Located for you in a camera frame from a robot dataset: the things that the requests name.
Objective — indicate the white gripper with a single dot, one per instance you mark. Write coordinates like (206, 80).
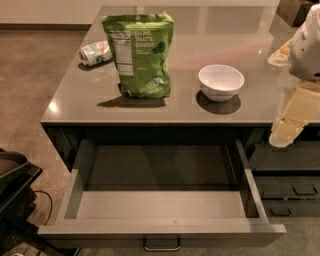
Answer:
(306, 55)

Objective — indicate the green rice chip bag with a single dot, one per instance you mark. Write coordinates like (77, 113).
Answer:
(140, 44)

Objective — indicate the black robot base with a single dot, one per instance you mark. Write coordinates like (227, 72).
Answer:
(17, 174)

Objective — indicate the open grey top drawer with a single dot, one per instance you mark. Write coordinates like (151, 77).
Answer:
(205, 195)

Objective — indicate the white ceramic bowl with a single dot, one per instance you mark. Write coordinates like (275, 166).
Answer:
(220, 82)

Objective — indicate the grey lower right drawers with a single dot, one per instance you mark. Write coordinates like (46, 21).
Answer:
(288, 179)

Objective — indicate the crushed white soda can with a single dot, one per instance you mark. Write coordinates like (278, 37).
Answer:
(95, 53)

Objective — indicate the black drawer handle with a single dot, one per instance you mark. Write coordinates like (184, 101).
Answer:
(161, 245)

